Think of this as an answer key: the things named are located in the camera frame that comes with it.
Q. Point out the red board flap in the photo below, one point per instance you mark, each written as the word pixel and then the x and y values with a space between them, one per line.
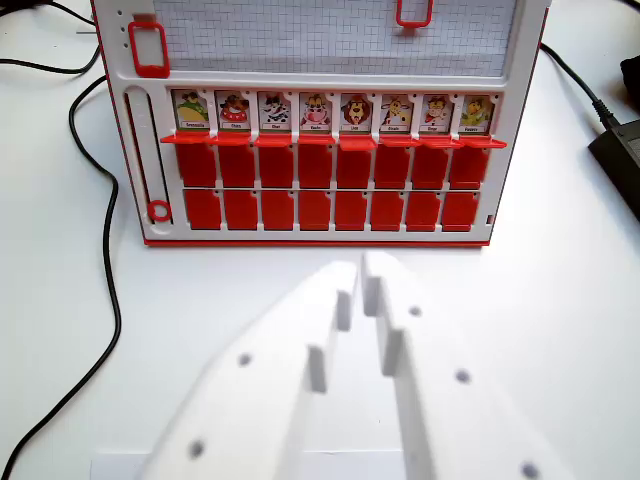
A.
pixel 273 141

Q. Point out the black power adapter box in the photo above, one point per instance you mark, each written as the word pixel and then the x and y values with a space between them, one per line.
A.
pixel 620 160

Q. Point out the red and white game board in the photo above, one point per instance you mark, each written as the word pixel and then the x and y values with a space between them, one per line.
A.
pixel 320 65

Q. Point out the black object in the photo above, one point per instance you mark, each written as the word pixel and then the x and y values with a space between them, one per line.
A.
pixel 632 75

